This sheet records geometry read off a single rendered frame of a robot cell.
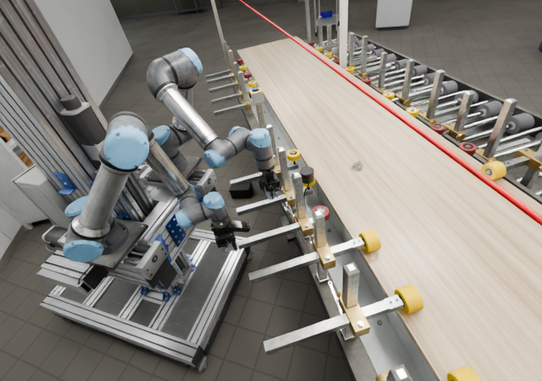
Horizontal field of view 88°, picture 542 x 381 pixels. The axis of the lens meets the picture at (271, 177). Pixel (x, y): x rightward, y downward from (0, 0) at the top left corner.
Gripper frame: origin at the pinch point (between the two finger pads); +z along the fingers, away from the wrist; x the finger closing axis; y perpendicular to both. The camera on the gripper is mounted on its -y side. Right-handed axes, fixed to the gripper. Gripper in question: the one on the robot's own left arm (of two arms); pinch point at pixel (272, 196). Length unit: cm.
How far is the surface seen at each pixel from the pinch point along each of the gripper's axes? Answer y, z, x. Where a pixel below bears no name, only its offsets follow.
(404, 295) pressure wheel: 57, 4, 29
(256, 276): 33.2, 5.9, -15.6
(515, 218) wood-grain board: 40, 12, 91
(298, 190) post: 5.0, -3.3, 11.6
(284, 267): 33.1, 5.9, -4.8
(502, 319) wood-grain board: 70, 12, 55
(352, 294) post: 55, -4, 12
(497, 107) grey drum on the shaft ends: -39, 18, 162
